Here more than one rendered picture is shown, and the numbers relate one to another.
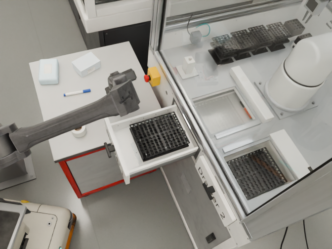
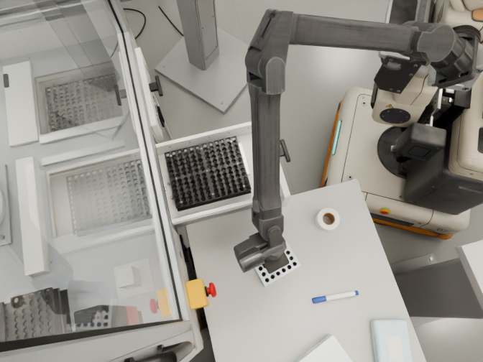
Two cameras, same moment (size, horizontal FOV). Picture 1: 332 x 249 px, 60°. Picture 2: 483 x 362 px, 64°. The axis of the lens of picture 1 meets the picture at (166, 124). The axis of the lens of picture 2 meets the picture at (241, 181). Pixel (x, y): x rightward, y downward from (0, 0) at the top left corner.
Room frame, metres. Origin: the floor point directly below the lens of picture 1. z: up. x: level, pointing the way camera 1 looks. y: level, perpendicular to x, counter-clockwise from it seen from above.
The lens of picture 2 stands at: (0.96, 0.24, 1.96)
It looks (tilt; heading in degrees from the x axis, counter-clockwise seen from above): 71 degrees down; 198
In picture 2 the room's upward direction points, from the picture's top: straight up
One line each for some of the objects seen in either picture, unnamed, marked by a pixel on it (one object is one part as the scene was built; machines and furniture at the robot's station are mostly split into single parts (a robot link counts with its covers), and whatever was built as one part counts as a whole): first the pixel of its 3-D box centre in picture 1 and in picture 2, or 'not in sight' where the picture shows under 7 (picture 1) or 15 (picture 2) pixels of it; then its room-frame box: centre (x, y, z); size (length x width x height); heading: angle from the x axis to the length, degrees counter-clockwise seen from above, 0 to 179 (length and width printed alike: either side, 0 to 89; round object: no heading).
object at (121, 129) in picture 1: (160, 137); (205, 175); (0.63, 0.01, 0.86); 0.40 x 0.26 x 0.06; 123
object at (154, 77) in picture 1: (153, 76); (198, 293); (0.95, 0.11, 0.88); 0.07 x 0.05 x 0.07; 33
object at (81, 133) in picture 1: (78, 129); (327, 220); (0.62, 0.41, 0.78); 0.07 x 0.07 x 0.04
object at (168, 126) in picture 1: (158, 137); (208, 174); (0.62, 0.02, 0.87); 0.22 x 0.18 x 0.06; 123
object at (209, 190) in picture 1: (210, 190); (154, 86); (0.41, -0.23, 0.91); 0.07 x 0.04 x 0.01; 33
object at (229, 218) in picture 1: (213, 190); (149, 93); (0.42, -0.25, 0.87); 0.29 x 0.02 x 0.11; 33
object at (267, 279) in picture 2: not in sight; (275, 263); (0.80, 0.29, 0.78); 0.12 x 0.08 x 0.04; 138
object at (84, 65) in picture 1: (86, 64); (323, 361); (1.02, 0.50, 0.79); 0.13 x 0.09 x 0.05; 143
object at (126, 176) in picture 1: (116, 150); (272, 157); (0.51, 0.19, 0.87); 0.29 x 0.02 x 0.11; 33
